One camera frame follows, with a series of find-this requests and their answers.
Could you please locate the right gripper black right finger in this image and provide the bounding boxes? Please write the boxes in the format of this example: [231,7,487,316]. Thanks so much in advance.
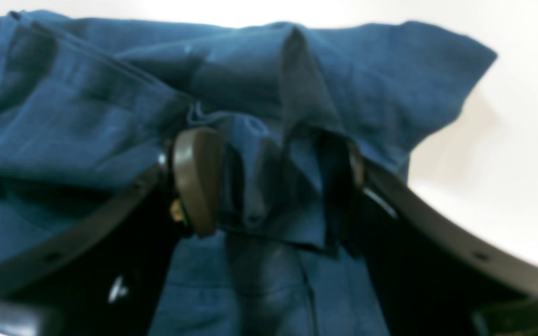
[320,133,538,336]

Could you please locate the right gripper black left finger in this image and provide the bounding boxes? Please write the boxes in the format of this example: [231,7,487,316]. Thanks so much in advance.
[0,127,224,336]

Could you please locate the dark blue t-shirt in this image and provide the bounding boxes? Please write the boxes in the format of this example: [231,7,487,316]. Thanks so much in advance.
[0,11,497,336]

